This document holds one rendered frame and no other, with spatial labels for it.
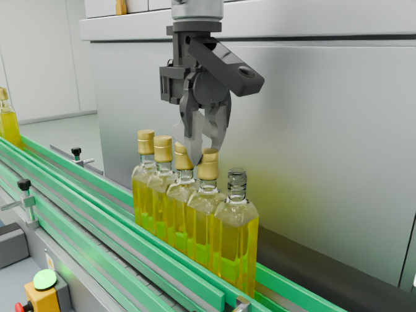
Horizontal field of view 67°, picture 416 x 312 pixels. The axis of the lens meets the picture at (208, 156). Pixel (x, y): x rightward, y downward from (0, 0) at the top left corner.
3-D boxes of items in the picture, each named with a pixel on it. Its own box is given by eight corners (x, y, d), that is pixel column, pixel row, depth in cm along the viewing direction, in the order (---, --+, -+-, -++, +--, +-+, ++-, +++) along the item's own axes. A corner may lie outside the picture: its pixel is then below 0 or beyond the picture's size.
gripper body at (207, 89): (194, 99, 56) (192, 25, 52) (231, 104, 50) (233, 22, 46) (159, 104, 51) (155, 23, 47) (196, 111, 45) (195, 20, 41)
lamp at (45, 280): (60, 284, 70) (58, 272, 69) (38, 294, 67) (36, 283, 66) (52, 274, 73) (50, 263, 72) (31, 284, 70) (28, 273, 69)
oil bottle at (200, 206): (228, 291, 60) (231, 189, 53) (208, 307, 56) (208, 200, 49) (207, 277, 64) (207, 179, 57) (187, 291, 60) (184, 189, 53)
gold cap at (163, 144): (153, 156, 61) (152, 135, 60) (172, 155, 62) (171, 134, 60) (155, 163, 58) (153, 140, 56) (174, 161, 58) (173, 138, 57)
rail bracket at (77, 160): (99, 182, 109) (95, 145, 104) (80, 189, 104) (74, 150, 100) (93, 179, 111) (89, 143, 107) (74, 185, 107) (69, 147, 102)
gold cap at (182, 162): (199, 166, 56) (199, 142, 55) (184, 171, 54) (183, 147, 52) (185, 161, 59) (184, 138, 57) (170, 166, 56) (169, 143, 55)
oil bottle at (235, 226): (255, 306, 57) (262, 199, 50) (234, 325, 53) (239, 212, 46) (231, 290, 60) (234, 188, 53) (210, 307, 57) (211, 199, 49)
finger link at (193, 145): (177, 158, 54) (182, 104, 52) (202, 167, 50) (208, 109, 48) (163, 160, 52) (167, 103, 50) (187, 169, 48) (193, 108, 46)
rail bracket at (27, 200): (41, 228, 81) (32, 181, 77) (9, 240, 76) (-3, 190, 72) (36, 223, 84) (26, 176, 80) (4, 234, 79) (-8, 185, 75)
